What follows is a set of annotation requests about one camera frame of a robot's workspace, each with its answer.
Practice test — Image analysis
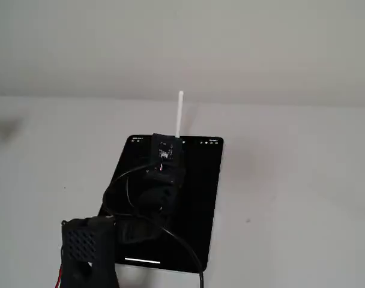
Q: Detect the white stylus pencil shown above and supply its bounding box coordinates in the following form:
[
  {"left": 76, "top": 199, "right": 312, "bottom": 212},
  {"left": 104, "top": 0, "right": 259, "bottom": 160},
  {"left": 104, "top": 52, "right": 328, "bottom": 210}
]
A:
[{"left": 174, "top": 91, "right": 185, "bottom": 139}]

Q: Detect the black tablet with silver edge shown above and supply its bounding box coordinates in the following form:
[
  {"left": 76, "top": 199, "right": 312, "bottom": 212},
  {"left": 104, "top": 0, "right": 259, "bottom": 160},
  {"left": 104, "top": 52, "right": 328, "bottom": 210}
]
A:
[{"left": 97, "top": 134, "right": 225, "bottom": 274}]

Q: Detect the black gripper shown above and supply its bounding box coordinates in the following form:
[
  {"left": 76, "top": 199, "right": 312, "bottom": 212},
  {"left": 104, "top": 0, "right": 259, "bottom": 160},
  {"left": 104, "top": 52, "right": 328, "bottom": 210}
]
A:
[{"left": 137, "top": 182, "right": 179, "bottom": 219}]

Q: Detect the thick black cable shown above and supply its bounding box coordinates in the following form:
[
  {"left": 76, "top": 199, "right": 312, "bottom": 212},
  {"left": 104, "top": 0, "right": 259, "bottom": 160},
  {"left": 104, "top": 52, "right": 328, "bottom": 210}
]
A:
[{"left": 103, "top": 161, "right": 205, "bottom": 288}]

